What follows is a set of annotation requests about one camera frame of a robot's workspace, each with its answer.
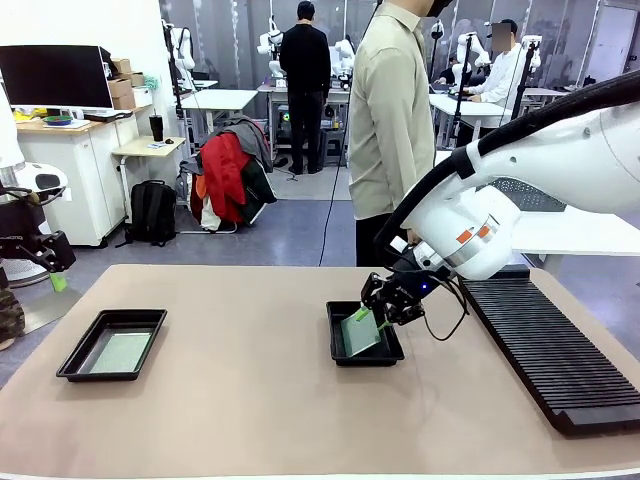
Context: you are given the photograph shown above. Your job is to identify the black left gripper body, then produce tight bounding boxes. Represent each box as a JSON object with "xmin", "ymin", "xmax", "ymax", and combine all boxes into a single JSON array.
[{"xmin": 0, "ymin": 196, "xmax": 52, "ymax": 262}]

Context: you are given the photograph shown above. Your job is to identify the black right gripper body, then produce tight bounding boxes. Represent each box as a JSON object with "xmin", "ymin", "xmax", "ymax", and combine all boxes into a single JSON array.
[{"xmin": 384, "ymin": 246, "xmax": 452, "ymax": 310}]

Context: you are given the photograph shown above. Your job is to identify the glass plate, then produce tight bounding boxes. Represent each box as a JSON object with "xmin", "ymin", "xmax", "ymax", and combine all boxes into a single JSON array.
[
  {"xmin": 340, "ymin": 309, "xmax": 383, "ymax": 358},
  {"xmin": 89, "ymin": 332, "xmax": 153, "ymax": 375}
]

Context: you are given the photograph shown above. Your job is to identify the black ESD tray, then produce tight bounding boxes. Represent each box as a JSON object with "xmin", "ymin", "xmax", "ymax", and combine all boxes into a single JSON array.
[
  {"xmin": 55, "ymin": 308, "xmax": 168, "ymax": 384},
  {"xmin": 325, "ymin": 300, "xmax": 405, "ymax": 368}
]

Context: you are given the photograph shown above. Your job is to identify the person's right forearm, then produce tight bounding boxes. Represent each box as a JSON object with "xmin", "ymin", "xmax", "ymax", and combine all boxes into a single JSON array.
[{"xmin": 387, "ymin": 187, "xmax": 417, "ymax": 234}]

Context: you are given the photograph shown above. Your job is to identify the camouflage bag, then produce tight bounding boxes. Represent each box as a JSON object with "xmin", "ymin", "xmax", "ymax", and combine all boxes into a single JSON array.
[{"xmin": 0, "ymin": 287, "xmax": 26, "ymax": 351}]

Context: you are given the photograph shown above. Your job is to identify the white wooden-top cabinet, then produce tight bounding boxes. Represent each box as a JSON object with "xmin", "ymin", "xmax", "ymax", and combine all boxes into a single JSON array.
[{"xmin": 16, "ymin": 104, "xmax": 154, "ymax": 248}]

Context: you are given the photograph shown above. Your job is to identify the black backpack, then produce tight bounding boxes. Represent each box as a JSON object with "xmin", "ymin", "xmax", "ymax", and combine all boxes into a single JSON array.
[{"xmin": 124, "ymin": 179, "xmax": 179, "ymax": 248}]

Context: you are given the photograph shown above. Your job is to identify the grey mesh basket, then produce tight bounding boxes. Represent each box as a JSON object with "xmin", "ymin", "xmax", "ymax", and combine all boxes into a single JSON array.
[{"xmin": 487, "ymin": 177, "xmax": 569, "ymax": 214}]

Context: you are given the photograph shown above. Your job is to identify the small light wood desk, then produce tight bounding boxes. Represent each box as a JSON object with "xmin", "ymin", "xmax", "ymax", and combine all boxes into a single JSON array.
[{"xmin": 110, "ymin": 135, "xmax": 187, "ymax": 224}]

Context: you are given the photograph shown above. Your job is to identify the black slotted board rack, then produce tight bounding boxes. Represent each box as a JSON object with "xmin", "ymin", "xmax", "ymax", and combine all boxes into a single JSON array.
[{"xmin": 457, "ymin": 264, "xmax": 640, "ymax": 436}]

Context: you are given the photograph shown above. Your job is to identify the person in beige shirt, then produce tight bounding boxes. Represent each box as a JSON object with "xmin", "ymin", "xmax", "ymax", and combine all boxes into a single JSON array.
[{"xmin": 348, "ymin": 0, "xmax": 454, "ymax": 268}]

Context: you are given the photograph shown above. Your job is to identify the black computer monitor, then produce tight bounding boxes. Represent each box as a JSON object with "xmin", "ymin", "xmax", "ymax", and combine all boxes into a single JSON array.
[{"xmin": 0, "ymin": 44, "xmax": 115, "ymax": 111}]

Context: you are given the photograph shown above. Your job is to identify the white side table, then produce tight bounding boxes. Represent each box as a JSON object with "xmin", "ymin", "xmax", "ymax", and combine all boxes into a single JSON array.
[{"xmin": 433, "ymin": 149, "xmax": 640, "ymax": 257}]

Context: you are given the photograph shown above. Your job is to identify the large cardboard box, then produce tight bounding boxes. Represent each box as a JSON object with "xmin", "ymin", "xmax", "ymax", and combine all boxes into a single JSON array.
[{"xmin": 106, "ymin": 77, "xmax": 134, "ymax": 100}]

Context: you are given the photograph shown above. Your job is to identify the white background work table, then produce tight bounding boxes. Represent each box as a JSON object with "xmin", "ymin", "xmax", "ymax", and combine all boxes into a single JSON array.
[
  {"xmin": 179, "ymin": 88, "xmax": 260, "ymax": 151},
  {"xmin": 428, "ymin": 92, "xmax": 514, "ymax": 149}
]

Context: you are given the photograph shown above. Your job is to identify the red jacket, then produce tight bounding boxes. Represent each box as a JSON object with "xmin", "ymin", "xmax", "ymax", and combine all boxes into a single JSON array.
[{"xmin": 198, "ymin": 132, "xmax": 252, "ymax": 225}]

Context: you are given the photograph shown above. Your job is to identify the grey jacket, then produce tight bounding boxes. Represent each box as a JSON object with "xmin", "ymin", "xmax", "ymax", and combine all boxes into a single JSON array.
[{"xmin": 178, "ymin": 115, "xmax": 275, "ymax": 176}]

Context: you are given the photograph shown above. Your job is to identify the person in white shirt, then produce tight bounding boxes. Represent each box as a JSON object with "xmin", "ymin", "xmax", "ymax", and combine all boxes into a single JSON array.
[{"xmin": 467, "ymin": 18, "xmax": 532, "ymax": 127}]

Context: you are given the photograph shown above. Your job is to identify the person in black clothes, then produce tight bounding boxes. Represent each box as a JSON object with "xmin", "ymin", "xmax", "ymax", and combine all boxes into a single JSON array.
[{"xmin": 278, "ymin": 0, "xmax": 333, "ymax": 176}]

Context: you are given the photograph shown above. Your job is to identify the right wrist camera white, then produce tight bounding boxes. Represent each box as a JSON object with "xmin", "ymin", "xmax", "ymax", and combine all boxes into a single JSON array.
[{"xmin": 388, "ymin": 236, "xmax": 447, "ymax": 274}]

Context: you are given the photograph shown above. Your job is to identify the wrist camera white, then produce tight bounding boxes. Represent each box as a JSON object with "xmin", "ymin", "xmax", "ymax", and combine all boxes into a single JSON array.
[
  {"xmin": 19, "ymin": 162, "xmax": 72, "ymax": 202},
  {"xmin": 388, "ymin": 236, "xmax": 447, "ymax": 274}
]

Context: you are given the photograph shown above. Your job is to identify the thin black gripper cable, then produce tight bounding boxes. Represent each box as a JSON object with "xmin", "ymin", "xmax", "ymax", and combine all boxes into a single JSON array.
[{"xmin": 422, "ymin": 276, "xmax": 472, "ymax": 343}]

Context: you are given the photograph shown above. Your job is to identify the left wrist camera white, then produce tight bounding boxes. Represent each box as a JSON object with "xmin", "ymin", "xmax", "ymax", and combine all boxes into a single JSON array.
[{"xmin": 19, "ymin": 162, "xmax": 72, "ymax": 202}]

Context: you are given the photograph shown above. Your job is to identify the black hanging cable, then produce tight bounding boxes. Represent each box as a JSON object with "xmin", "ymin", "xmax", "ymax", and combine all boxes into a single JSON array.
[{"xmin": 318, "ymin": 0, "xmax": 384, "ymax": 267}]

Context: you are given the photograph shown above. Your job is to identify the right arm black cable sleeve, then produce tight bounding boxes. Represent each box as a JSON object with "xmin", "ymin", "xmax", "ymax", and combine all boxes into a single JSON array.
[{"xmin": 373, "ymin": 69, "xmax": 640, "ymax": 267}]

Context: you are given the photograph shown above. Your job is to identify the black camera tripod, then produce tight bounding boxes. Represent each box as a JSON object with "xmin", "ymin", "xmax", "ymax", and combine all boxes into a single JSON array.
[
  {"xmin": 512, "ymin": 38, "xmax": 542, "ymax": 122},
  {"xmin": 451, "ymin": 33, "xmax": 475, "ymax": 149}
]

